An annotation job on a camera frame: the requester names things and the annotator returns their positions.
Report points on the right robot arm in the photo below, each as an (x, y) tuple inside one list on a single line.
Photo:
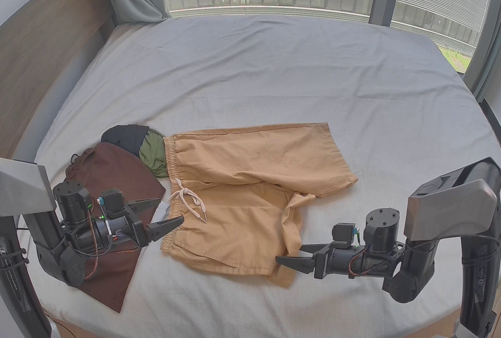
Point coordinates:
[(442, 203)]

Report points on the brown shorts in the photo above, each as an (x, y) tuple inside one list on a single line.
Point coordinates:
[(117, 176)]

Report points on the bed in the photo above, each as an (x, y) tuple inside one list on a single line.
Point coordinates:
[(293, 74)]

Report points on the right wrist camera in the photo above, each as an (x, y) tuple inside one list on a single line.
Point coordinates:
[(343, 234)]

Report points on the green garment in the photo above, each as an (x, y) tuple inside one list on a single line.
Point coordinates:
[(154, 152)]

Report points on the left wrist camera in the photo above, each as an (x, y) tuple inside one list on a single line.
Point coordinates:
[(111, 203)]

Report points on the white garment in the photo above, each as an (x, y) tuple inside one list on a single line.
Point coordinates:
[(160, 211)]

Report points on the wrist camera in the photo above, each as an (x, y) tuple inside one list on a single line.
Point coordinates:
[(343, 234), (111, 203)]

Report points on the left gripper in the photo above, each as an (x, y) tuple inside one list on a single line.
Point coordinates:
[(117, 230)]

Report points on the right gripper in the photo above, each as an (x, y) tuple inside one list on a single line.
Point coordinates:
[(340, 260)]

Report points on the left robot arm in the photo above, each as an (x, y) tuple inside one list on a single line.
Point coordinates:
[(23, 187)]

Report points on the black garment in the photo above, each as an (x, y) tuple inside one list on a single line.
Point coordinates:
[(121, 137)]

